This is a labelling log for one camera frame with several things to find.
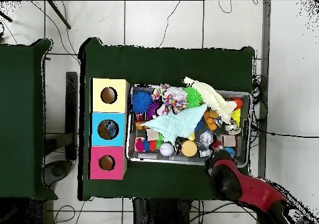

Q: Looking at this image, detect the mint green cloth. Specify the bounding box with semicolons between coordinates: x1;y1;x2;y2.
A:
141;103;207;144

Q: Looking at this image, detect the purple spiky ball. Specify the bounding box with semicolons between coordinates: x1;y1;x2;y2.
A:
146;102;161;121

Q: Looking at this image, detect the wooden box with three holes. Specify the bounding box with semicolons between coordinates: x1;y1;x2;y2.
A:
88;77;130;181

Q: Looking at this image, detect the orange bear toy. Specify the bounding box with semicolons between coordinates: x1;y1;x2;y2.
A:
202;108;220;132

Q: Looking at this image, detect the blue spiky ball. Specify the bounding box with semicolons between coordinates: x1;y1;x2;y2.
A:
131;89;155;114

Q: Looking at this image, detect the small blue globe ball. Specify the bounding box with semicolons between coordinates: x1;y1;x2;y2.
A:
224;147;237;158

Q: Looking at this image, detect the small red ball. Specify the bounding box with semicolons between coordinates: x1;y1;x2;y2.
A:
231;97;245;110

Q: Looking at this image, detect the small wooden cube block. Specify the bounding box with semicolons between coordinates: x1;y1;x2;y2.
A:
222;134;237;148

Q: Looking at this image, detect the green spiky ball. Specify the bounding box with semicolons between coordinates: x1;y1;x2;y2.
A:
184;87;204;108

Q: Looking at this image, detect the side table with green cloth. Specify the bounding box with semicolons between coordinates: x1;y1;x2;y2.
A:
0;38;54;200

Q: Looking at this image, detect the shallow clear mesh bin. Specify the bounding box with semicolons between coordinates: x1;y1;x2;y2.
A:
126;85;252;169

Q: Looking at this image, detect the pale yellow cloth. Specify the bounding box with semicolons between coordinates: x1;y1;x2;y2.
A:
182;76;237;125

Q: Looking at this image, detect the round silver tin can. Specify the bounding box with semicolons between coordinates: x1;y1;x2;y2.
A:
226;124;242;136

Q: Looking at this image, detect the tan round bun toy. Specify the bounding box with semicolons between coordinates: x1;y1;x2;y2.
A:
181;140;198;157

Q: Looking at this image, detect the colourful patterned cloth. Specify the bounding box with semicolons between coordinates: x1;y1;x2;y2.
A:
151;83;166;102
157;86;189;117

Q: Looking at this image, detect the pale pink ball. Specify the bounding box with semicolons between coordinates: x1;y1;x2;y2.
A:
159;141;175;157

